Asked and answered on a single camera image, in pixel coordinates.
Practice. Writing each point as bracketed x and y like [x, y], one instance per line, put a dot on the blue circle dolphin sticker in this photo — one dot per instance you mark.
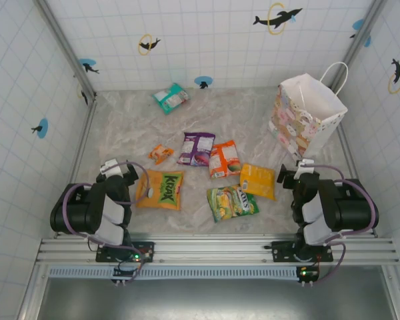
[41, 128]
[88, 66]
[203, 82]
[358, 25]

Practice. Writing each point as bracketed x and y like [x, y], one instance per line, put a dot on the orange and white snack packet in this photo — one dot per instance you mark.
[224, 160]

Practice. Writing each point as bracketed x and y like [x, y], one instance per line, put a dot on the yellow snack packet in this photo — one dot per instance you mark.
[258, 181]

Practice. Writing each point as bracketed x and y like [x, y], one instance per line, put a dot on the green corn snack packet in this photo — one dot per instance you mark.
[231, 203]

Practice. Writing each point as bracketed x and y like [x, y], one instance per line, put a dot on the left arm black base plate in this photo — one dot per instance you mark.
[146, 248]

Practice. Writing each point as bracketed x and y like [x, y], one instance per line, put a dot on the patterned white paper bag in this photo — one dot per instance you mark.
[296, 126]

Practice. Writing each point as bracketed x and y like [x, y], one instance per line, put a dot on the orange Krax chips packet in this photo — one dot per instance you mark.
[161, 191]

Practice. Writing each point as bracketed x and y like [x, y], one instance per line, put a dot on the purple snack packet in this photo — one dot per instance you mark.
[195, 148]

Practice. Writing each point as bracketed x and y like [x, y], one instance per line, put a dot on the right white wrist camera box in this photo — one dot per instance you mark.
[305, 165]

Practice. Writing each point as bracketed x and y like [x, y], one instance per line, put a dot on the aluminium mounting rail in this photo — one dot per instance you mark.
[203, 248]

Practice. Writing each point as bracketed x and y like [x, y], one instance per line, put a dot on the teal snack packet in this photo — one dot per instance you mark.
[170, 98]

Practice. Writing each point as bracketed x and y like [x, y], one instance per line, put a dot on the small orange snack packet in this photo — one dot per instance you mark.
[160, 154]

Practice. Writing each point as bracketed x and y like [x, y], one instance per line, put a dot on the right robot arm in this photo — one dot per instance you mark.
[350, 206]

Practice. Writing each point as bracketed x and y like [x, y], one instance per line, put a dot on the aluminium corner post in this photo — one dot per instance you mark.
[373, 13]
[64, 43]

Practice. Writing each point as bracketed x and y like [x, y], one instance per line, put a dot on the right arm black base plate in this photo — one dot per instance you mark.
[280, 248]

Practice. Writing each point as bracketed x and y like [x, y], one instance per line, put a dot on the dolphin sticker behind post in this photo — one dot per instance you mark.
[84, 96]

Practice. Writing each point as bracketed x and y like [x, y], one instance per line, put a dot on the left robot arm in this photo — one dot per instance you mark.
[80, 210]

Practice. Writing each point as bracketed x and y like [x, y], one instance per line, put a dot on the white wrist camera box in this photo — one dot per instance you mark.
[110, 165]
[305, 165]

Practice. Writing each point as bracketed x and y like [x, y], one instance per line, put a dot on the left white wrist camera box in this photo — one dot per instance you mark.
[110, 165]

